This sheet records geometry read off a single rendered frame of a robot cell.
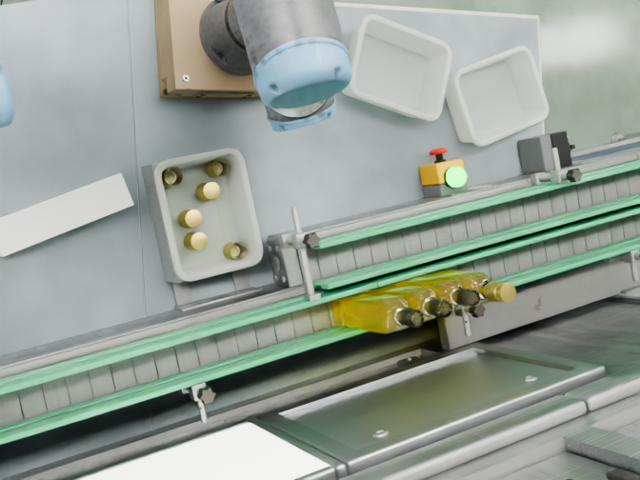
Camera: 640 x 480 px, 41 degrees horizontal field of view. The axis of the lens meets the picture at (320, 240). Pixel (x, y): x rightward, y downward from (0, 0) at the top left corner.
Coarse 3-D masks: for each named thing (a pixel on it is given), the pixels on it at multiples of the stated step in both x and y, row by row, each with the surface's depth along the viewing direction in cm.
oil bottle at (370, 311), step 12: (336, 300) 161; (348, 300) 157; (360, 300) 154; (372, 300) 151; (384, 300) 149; (396, 300) 148; (336, 312) 163; (348, 312) 158; (360, 312) 154; (372, 312) 149; (384, 312) 146; (348, 324) 159; (360, 324) 155; (372, 324) 150; (384, 324) 147; (396, 324) 146
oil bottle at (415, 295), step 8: (376, 288) 162; (384, 288) 160; (392, 288) 158; (400, 288) 157; (408, 288) 155; (416, 288) 153; (424, 288) 152; (408, 296) 150; (416, 296) 149; (424, 296) 149; (432, 296) 150; (416, 304) 148; (424, 312) 148; (424, 320) 149
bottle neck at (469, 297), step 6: (456, 288) 151; (450, 294) 150; (456, 294) 149; (462, 294) 148; (468, 294) 146; (474, 294) 148; (450, 300) 151; (456, 300) 149; (462, 300) 148; (468, 300) 146; (474, 300) 148; (468, 306) 147; (474, 306) 147
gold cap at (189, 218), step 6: (186, 210) 161; (192, 210) 160; (180, 216) 162; (186, 216) 159; (192, 216) 160; (198, 216) 160; (180, 222) 162; (186, 222) 159; (192, 222) 160; (198, 222) 160; (186, 228) 163
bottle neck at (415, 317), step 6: (396, 312) 146; (402, 312) 144; (408, 312) 142; (414, 312) 142; (420, 312) 142; (396, 318) 145; (402, 318) 144; (408, 318) 142; (414, 318) 144; (420, 318) 143; (402, 324) 145; (408, 324) 142; (414, 324) 142; (420, 324) 142
